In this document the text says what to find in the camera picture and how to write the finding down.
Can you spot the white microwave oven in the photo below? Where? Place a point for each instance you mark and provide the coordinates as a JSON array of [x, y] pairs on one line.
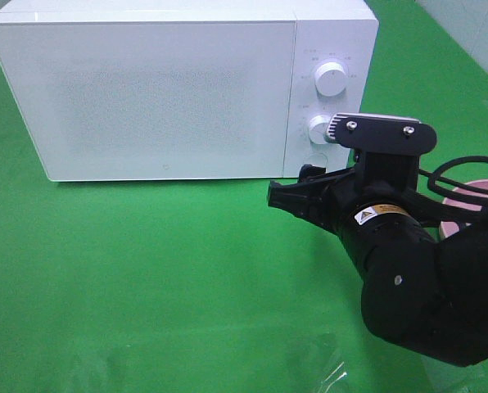
[[343, 31]]

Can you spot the white microwave door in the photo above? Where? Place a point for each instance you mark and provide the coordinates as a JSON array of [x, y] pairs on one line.
[[136, 101]]

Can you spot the upper white microwave knob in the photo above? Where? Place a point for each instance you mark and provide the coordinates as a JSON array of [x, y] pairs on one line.
[[330, 78]]

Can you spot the lower white microwave knob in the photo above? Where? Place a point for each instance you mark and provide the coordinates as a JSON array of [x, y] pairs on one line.
[[318, 130]]

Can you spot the round microwave door button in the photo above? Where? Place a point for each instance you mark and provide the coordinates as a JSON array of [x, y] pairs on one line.
[[317, 160]]

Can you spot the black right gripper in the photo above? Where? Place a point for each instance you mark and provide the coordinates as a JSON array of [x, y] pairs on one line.
[[330, 201]]

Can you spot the clear tape patch front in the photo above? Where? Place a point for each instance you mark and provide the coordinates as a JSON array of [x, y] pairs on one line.
[[316, 364]]

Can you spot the white microwave knob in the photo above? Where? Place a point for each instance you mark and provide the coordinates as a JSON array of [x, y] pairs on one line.
[[318, 130], [330, 78]]

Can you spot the pink speckled plate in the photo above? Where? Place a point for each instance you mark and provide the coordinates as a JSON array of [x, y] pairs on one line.
[[465, 204]]

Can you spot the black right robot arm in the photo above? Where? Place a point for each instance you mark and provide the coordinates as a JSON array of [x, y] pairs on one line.
[[424, 266]]

